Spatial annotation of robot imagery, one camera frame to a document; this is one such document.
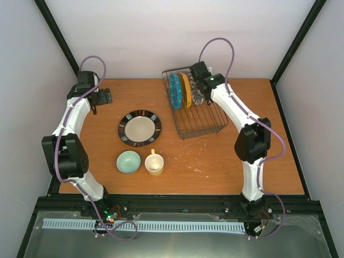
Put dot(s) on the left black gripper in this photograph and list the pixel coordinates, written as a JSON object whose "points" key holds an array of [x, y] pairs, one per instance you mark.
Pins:
{"points": [[103, 99]]}

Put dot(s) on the white blue striped plate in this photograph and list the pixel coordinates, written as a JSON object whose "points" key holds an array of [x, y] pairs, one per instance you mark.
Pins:
{"points": [[197, 98]]}

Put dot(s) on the orange polka dot plate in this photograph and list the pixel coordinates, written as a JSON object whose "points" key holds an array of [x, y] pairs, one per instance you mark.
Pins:
{"points": [[186, 88]]}

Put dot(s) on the teal polka dot plate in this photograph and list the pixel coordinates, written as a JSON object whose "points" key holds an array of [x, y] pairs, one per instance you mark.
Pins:
{"points": [[175, 88]]}

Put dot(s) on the dark wire dish rack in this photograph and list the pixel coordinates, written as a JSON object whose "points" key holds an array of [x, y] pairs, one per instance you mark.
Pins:
{"points": [[196, 120]]}

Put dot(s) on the black bottom plate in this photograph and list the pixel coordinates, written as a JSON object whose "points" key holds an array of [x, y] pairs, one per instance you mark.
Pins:
{"points": [[139, 128]]}

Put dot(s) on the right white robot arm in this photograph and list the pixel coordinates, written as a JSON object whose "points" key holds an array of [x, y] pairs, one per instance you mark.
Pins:
{"points": [[254, 139]]}

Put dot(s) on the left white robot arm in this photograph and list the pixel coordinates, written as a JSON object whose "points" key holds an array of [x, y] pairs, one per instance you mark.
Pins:
{"points": [[65, 155]]}

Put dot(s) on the light green ceramic bowl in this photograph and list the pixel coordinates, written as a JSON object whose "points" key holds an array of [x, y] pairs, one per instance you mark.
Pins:
{"points": [[128, 162]]}

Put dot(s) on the cream yellow mug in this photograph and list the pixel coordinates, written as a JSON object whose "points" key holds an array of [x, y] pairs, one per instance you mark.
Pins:
{"points": [[154, 163]]}

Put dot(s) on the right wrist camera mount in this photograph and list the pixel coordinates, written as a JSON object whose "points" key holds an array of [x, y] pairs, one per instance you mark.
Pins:
{"points": [[209, 70]]}

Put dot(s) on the left black frame post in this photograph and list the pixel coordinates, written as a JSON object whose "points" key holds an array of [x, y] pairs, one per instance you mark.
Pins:
{"points": [[56, 32]]}

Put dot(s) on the black frame post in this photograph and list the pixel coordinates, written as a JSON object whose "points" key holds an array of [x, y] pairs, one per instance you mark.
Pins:
{"points": [[298, 39], [56, 32]]}

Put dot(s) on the light blue slotted cable duct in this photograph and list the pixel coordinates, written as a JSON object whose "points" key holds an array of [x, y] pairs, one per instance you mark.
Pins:
{"points": [[147, 226]]}

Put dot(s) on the right black frame post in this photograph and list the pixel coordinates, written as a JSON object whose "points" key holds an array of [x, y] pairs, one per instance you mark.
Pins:
{"points": [[298, 39]]}

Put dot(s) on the black aluminium frame base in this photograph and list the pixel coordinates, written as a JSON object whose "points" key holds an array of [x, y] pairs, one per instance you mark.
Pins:
{"points": [[226, 206]]}

